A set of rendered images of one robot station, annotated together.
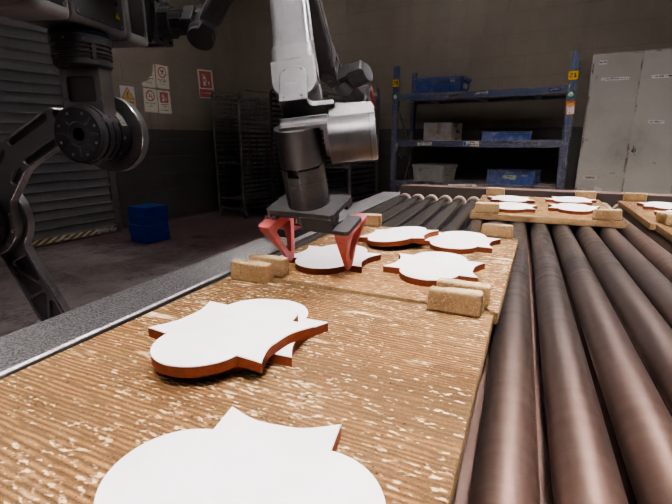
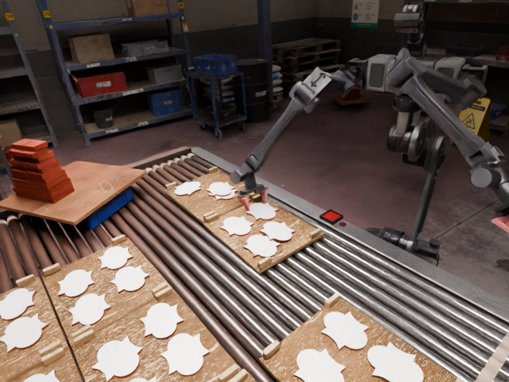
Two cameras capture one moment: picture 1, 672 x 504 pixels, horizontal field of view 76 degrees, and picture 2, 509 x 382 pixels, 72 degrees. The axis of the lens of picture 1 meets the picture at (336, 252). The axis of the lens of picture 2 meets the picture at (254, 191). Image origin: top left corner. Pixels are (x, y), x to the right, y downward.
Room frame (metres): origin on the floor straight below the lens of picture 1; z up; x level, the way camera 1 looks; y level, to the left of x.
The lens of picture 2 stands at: (1.31, -1.21, 1.85)
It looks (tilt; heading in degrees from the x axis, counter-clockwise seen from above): 30 degrees down; 120
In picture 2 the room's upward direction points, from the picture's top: 4 degrees counter-clockwise
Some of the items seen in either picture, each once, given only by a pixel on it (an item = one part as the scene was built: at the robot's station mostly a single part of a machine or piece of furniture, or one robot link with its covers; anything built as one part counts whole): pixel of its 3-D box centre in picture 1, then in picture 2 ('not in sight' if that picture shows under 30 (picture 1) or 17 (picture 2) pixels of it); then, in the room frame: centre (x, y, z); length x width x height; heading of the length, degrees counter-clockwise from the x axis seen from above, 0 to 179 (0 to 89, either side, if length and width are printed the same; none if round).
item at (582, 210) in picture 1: (540, 203); (357, 369); (1.24, -0.59, 0.94); 0.41 x 0.35 x 0.04; 157
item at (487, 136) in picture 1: (506, 136); not in sight; (4.81, -1.83, 1.14); 0.50 x 0.38 x 0.11; 69
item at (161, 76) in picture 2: not in sight; (164, 73); (-2.73, 3.24, 0.76); 0.50 x 0.36 x 0.24; 67
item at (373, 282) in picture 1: (400, 257); (261, 230); (0.71, -0.11, 0.93); 0.41 x 0.35 x 0.02; 155
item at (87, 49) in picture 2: not in sight; (90, 47); (-3.26, 2.42, 1.26); 0.49 x 0.38 x 0.34; 67
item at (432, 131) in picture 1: (442, 132); not in sight; (5.21, -1.24, 1.20); 0.36 x 0.28 x 0.22; 48
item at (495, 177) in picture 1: (513, 176); not in sight; (4.80, -1.95, 0.72); 0.50 x 0.38 x 0.16; 53
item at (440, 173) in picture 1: (434, 172); not in sight; (5.21, -1.17, 0.74); 0.44 x 0.36 x 0.20; 47
